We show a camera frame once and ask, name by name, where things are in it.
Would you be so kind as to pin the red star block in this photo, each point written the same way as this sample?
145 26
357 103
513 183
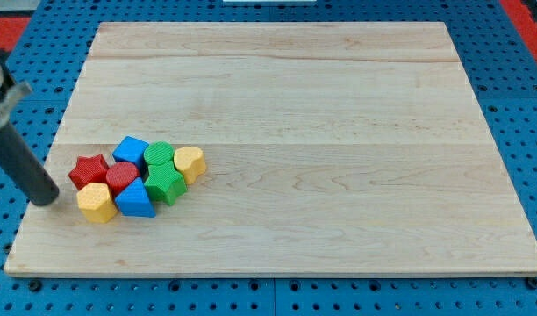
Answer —
89 170

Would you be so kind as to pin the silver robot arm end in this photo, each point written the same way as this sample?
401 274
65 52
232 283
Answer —
11 93

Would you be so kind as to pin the green cylinder block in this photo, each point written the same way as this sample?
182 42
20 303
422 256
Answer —
158 153

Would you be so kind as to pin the blue cube block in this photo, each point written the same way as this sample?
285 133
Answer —
131 150

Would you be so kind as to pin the green star block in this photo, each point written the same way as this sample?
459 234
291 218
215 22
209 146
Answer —
164 183

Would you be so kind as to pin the blue triangle block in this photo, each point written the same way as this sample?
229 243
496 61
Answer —
133 201

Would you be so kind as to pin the light wooden board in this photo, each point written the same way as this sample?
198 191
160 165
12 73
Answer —
333 150

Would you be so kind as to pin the yellow heart block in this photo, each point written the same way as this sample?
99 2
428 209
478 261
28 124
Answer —
190 162

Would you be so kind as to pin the yellow hexagon block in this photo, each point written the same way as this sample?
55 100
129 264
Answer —
96 203

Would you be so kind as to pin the red cylinder block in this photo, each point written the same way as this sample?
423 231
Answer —
120 175

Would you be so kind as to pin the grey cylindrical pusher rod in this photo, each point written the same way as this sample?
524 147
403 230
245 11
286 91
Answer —
24 169

